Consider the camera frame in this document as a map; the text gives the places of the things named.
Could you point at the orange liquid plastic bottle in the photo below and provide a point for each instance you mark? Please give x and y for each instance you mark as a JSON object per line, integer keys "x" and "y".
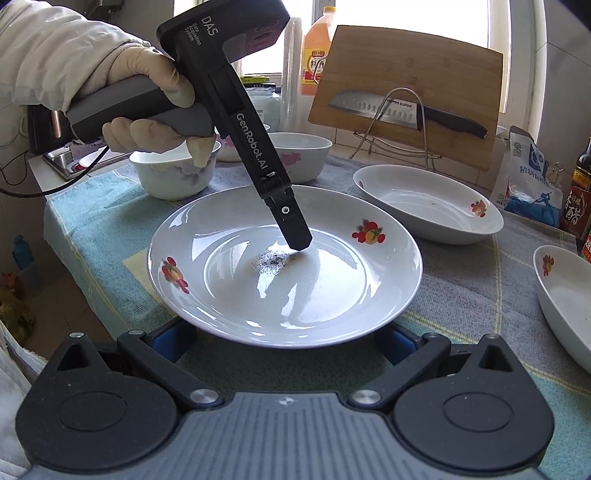
{"x": 316, "y": 46}

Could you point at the white fruit-print deep plate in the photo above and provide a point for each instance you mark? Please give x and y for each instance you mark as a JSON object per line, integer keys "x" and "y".
{"x": 415, "y": 207}
{"x": 568, "y": 300}

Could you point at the stainless steel sink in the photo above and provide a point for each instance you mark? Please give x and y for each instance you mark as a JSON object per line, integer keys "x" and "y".
{"x": 60, "y": 164}

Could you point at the person's left hand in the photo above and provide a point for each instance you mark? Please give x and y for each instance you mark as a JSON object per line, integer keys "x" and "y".
{"x": 138, "y": 64}

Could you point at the dark sauce bottle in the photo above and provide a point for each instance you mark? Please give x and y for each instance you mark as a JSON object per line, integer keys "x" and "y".
{"x": 577, "y": 203}

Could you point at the blue plastic object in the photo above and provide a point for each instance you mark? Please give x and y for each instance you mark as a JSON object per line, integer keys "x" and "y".
{"x": 21, "y": 251}

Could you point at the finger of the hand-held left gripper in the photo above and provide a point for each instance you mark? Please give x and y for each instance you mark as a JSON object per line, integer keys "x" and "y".
{"x": 291, "y": 221}

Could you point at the black air fryer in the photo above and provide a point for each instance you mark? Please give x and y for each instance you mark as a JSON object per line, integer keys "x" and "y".
{"x": 41, "y": 129}

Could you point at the person's white garment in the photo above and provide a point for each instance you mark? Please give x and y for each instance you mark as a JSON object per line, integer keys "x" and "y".
{"x": 14, "y": 392}

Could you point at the glass jar with green lid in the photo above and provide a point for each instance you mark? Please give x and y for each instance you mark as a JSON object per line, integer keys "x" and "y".
{"x": 265, "y": 106}

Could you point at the person's left forearm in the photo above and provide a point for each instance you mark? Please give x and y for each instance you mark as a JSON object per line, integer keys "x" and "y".
{"x": 46, "y": 46}

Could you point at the purple cloth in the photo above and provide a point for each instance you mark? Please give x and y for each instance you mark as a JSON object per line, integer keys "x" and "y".
{"x": 85, "y": 148}

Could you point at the red-label bottle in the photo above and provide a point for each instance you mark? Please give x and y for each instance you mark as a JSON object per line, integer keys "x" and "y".
{"x": 586, "y": 247}

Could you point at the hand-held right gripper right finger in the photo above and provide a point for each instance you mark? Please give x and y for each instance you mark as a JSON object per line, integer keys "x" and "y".
{"x": 399, "y": 346}

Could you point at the checked cloth mat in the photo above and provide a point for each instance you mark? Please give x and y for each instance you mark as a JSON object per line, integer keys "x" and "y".
{"x": 461, "y": 277}

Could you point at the white floral bowl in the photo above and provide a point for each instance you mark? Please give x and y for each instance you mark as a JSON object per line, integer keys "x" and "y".
{"x": 228, "y": 152}
{"x": 161, "y": 177}
{"x": 307, "y": 159}

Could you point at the white and blue salt bag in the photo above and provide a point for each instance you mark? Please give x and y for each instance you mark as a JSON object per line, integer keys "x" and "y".
{"x": 526, "y": 184}

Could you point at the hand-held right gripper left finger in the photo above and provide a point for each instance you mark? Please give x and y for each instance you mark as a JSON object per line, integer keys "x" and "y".
{"x": 164, "y": 339}

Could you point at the clear plastic wrap roll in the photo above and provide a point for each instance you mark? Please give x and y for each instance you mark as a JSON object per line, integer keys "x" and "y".
{"x": 291, "y": 69}

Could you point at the bamboo cutting board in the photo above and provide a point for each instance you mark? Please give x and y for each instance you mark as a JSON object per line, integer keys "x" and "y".
{"x": 415, "y": 60}

